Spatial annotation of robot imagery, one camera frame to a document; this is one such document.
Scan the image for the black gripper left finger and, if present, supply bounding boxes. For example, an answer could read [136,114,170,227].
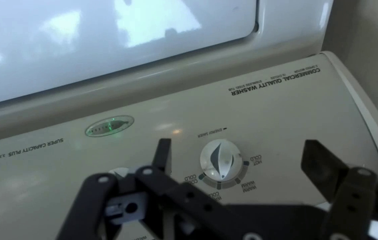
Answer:
[56,138,252,240]

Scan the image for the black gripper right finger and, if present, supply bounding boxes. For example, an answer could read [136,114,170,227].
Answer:
[300,139,378,240]

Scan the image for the small silver washer knob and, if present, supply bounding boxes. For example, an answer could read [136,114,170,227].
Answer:
[199,138,246,183]

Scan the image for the white washing machine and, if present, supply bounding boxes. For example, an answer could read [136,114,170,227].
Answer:
[0,0,378,240]

